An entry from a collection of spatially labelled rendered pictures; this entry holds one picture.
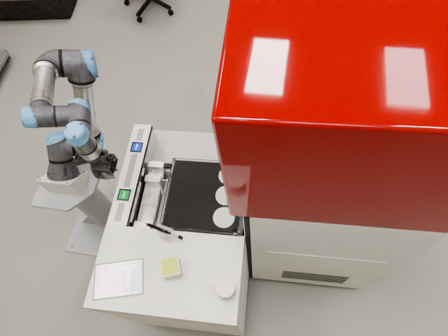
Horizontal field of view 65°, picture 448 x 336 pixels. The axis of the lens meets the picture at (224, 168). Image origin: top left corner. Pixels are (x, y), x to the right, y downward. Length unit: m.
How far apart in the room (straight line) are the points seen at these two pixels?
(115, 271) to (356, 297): 1.56
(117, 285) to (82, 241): 1.26
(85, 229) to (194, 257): 1.44
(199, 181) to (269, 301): 1.06
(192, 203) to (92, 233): 1.26
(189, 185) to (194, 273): 0.44
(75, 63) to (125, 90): 1.79
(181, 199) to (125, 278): 0.43
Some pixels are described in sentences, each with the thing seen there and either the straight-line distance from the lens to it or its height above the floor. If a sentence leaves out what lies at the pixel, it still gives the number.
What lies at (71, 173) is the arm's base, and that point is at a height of 0.93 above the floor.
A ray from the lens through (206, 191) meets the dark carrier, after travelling 1.70.
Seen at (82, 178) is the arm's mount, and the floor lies 0.87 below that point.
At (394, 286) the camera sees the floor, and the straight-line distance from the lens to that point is 2.62.
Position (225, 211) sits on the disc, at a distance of 1.65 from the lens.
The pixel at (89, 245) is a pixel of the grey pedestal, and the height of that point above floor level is 0.01.
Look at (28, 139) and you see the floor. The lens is 3.49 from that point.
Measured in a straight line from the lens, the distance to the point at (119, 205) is 1.71.
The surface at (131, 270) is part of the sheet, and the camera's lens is 1.58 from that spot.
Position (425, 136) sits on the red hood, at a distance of 0.83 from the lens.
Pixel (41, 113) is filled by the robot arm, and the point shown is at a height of 1.52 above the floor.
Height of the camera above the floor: 2.44
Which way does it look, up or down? 62 degrees down
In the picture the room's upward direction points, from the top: 10 degrees counter-clockwise
